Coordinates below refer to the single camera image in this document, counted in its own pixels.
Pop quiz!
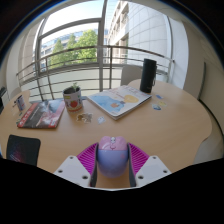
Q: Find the pink and lilac computer mouse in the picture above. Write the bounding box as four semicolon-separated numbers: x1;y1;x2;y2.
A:
96;135;130;179

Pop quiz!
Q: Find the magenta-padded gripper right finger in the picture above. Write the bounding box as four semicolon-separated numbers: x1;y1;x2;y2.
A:
127;142;173;188

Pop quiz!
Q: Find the black mouse pad, red-blue print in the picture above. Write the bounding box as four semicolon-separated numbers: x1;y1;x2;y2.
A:
5;134;42;167

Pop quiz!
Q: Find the black tumbler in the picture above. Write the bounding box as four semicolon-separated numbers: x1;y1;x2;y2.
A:
139;58;158;94

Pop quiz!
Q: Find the white chair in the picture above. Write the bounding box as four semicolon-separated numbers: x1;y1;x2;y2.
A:
120;64;144;86

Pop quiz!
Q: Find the brown cartoon sticker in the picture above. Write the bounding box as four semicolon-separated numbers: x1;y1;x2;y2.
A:
76;112;93;124

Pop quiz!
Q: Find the printed can with small plant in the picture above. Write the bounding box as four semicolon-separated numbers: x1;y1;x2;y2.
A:
62;82;84;113

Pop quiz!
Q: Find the black and white printer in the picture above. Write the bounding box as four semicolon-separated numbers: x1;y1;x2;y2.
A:
0;86;7;115

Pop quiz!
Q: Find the red cover magazine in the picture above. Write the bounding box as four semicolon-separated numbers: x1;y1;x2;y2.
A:
16;99;66;130

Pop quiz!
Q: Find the metal balcony railing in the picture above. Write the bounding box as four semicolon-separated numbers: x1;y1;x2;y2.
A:
15;44;176;101

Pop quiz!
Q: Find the light blue cover book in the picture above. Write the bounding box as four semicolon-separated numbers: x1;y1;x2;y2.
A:
86;84;153;121

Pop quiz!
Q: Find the printed mug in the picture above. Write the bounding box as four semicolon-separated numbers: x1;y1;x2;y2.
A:
13;94;27;113

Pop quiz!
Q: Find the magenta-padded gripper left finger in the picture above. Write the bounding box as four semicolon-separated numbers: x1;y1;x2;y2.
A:
53;142;100;188

